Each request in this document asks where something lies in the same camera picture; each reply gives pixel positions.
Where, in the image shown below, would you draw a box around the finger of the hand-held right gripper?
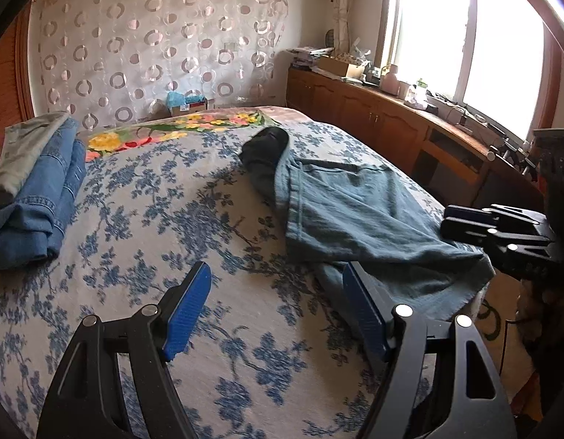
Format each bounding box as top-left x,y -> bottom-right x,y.
444,204 -> 550,228
440,218 -> 558,263

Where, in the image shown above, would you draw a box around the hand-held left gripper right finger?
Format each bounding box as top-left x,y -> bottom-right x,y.
342,262 -> 516,439

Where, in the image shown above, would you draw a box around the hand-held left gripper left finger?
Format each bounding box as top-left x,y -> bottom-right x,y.
35,260 -> 213,439

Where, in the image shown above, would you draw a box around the teal grey pants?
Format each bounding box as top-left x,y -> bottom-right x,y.
250,145 -> 496,322

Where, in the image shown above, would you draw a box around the person's right forearm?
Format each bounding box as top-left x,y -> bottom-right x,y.
515,279 -> 564,424

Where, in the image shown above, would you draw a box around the folded grey green pants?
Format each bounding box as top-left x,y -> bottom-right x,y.
0,112 -> 75,207

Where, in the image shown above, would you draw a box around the bed with blue floral cover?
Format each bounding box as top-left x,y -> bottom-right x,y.
0,118 -> 493,439

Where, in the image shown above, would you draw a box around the wooden cabinet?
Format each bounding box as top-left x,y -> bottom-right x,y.
286,65 -> 545,213

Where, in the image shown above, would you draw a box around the white bottle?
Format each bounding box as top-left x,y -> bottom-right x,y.
379,64 -> 400,95

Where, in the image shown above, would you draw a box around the black cloth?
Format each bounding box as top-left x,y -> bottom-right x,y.
239,128 -> 290,171

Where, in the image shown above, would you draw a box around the colourful flower blanket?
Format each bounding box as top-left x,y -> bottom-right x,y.
78,108 -> 283,164

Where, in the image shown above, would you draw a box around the folded blue jeans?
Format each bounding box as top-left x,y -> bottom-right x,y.
0,116 -> 87,271

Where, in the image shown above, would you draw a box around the window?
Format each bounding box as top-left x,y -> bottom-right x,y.
377,0 -> 563,143

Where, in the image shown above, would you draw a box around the small box with blue bag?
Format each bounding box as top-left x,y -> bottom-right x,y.
166,91 -> 210,118

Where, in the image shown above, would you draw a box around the cardboard box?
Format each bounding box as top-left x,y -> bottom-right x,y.
317,55 -> 367,79

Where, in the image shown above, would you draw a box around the stack of papers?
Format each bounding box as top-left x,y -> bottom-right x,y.
288,46 -> 336,72

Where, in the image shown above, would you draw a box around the beige window curtain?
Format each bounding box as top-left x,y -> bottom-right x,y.
325,0 -> 354,52

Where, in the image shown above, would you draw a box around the circle patterned curtain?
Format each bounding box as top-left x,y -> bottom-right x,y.
28,0 -> 293,131

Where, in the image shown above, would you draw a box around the wooden headboard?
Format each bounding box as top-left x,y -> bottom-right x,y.
0,9 -> 36,175

